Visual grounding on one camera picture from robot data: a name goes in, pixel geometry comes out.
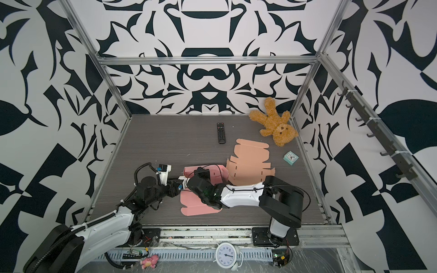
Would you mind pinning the black electronics module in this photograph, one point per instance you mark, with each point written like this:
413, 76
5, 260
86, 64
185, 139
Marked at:
282, 258

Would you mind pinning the white round table clock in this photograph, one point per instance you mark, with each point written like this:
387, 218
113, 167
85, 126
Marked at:
229, 256

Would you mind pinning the green circuit board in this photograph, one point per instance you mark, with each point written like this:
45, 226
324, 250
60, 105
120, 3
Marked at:
135, 254

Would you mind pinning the small green alarm clock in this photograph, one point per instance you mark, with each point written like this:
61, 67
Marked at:
290, 158

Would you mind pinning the black tv remote control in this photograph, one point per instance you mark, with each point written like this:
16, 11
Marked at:
221, 133

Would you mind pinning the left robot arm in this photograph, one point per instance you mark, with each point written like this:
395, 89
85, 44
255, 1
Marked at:
68, 249

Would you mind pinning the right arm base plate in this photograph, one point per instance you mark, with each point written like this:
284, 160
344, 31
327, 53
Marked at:
262, 237

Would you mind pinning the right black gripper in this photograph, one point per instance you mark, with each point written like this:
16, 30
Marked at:
199, 172

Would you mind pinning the black wall hook rack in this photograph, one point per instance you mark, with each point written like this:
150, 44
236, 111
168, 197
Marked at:
381, 132

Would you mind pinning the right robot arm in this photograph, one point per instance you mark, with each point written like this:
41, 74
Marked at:
283, 202

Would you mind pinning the pink paper box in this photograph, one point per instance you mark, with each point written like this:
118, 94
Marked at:
192, 205

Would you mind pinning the small pink toy figure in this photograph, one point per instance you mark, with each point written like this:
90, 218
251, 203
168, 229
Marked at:
150, 262

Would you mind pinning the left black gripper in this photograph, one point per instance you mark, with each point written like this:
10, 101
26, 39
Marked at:
175, 190

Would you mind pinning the brown teddy bear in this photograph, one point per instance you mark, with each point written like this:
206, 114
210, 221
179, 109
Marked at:
274, 125

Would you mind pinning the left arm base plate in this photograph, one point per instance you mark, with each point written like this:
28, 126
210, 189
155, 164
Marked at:
146, 237

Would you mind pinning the peach flat paper box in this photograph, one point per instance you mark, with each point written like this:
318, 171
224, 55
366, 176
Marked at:
249, 165

